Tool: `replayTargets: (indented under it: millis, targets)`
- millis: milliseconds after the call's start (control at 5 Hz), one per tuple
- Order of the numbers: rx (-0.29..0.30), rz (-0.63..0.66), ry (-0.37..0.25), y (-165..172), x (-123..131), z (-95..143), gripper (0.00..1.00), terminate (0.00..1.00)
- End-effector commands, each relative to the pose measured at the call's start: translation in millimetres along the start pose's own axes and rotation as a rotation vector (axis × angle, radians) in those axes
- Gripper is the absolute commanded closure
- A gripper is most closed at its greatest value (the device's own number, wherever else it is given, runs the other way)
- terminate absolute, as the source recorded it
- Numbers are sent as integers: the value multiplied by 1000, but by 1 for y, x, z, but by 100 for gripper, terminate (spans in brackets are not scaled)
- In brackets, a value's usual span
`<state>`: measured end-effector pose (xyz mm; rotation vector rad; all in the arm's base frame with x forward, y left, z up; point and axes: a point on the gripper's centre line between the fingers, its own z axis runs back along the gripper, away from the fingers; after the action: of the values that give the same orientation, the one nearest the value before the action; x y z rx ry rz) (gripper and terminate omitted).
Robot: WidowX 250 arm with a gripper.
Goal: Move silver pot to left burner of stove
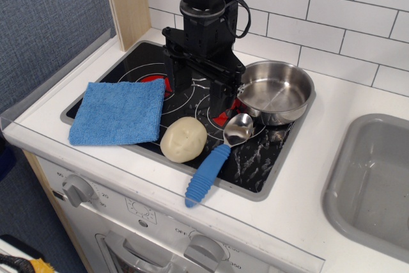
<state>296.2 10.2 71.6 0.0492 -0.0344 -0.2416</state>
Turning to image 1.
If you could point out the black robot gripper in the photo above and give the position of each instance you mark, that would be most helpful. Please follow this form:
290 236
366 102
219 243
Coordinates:
205 44

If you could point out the silver pot with wire handle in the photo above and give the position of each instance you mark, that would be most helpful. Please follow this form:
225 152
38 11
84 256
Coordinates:
275 93

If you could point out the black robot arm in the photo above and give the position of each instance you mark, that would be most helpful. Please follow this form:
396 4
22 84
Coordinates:
205 47

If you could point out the cream plastic potato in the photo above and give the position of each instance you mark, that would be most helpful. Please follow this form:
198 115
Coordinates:
184 140

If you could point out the blue microfiber cloth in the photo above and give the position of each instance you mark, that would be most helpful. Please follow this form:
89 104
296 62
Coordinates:
120 113

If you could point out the black glass stovetop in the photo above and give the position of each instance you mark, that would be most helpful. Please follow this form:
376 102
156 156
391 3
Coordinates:
251 169

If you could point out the grey left oven knob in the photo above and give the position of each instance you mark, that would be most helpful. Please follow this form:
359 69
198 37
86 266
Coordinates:
77 190

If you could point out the grey oven knob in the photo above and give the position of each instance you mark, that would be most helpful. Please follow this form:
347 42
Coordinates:
77 190
204 252

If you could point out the grey right oven knob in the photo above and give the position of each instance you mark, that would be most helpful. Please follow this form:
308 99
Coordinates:
204 252

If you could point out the grey plastic sink basin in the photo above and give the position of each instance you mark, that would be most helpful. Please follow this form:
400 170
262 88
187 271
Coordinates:
366 197

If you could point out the yellow and black object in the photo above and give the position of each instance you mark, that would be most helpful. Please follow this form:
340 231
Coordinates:
22 265

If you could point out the spoon with blue handle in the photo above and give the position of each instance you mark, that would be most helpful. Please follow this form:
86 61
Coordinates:
237 131

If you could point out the light wooden post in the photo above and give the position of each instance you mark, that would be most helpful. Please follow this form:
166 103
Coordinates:
131 20

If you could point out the oven door with handle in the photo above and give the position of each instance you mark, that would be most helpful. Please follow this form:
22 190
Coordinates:
138 254

